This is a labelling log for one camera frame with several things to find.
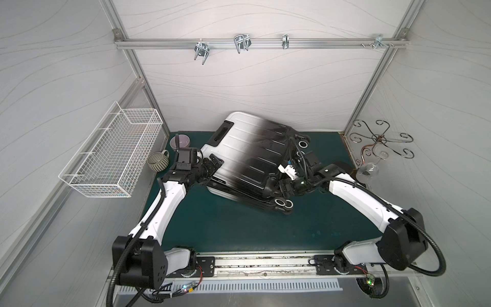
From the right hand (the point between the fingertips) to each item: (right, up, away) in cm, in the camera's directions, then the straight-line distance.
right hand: (278, 192), depth 78 cm
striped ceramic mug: (-60, +12, +20) cm, 64 cm away
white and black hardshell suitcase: (-11, +19, +8) cm, 23 cm away
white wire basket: (-64, +14, -9) cm, 66 cm away
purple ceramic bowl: (-51, +23, +33) cm, 65 cm away
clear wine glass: (+38, +8, +1) cm, 39 cm away
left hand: (-25, +11, +3) cm, 27 cm away
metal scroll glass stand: (+39, +19, -5) cm, 43 cm away
